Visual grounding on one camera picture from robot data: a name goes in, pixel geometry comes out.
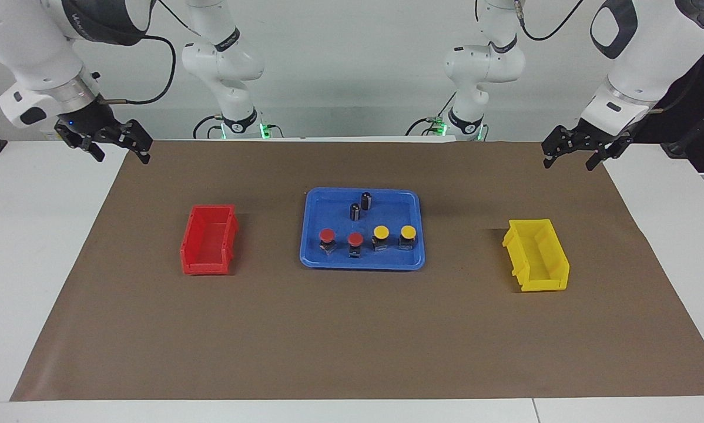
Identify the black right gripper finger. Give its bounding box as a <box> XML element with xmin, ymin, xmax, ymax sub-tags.
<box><xmin>64</xmin><ymin>134</ymin><xmax>106</xmax><ymax>163</ymax></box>
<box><xmin>120</xmin><ymin>120</ymin><xmax>153</xmax><ymax>165</ymax></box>

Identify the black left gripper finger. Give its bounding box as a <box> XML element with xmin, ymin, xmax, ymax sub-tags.
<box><xmin>586</xmin><ymin>141</ymin><xmax>629</xmax><ymax>172</ymax></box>
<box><xmin>542</xmin><ymin>125</ymin><xmax>579</xmax><ymax>169</ymax></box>

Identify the brown paper mat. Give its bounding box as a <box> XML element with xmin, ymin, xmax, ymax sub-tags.
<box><xmin>10</xmin><ymin>140</ymin><xmax>704</xmax><ymax>402</ymax></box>

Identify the yellow plastic bin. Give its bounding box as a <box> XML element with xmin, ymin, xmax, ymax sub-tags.
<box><xmin>502</xmin><ymin>219</ymin><xmax>570</xmax><ymax>293</ymax></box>

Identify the red plastic bin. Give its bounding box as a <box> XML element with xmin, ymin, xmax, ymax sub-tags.
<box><xmin>180</xmin><ymin>204</ymin><xmax>239</xmax><ymax>276</ymax></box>

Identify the blue plastic tray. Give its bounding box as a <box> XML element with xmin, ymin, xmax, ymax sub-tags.
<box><xmin>299</xmin><ymin>187</ymin><xmax>427</xmax><ymax>271</ymax></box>

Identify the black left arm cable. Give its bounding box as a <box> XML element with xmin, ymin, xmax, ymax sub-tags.
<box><xmin>514</xmin><ymin>0</ymin><xmax>601</xmax><ymax>42</ymax></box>

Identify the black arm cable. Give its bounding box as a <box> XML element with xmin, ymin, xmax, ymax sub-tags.
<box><xmin>514</xmin><ymin>0</ymin><xmax>601</xmax><ymax>42</ymax></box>
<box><xmin>100</xmin><ymin>0</ymin><xmax>203</xmax><ymax>106</ymax></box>

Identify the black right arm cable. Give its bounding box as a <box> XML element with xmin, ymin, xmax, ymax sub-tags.
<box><xmin>100</xmin><ymin>0</ymin><xmax>203</xmax><ymax>106</ymax></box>

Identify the black base cable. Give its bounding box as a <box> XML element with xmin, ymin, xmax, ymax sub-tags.
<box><xmin>406</xmin><ymin>91</ymin><xmax>457</xmax><ymax>137</ymax></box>
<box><xmin>192</xmin><ymin>114</ymin><xmax>226</xmax><ymax>140</ymax></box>

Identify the black camera stand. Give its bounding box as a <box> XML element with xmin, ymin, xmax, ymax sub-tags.
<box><xmin>661</xmin><ymin>59</ymin><xmax>704</xmax><ymax>172</ymax></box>

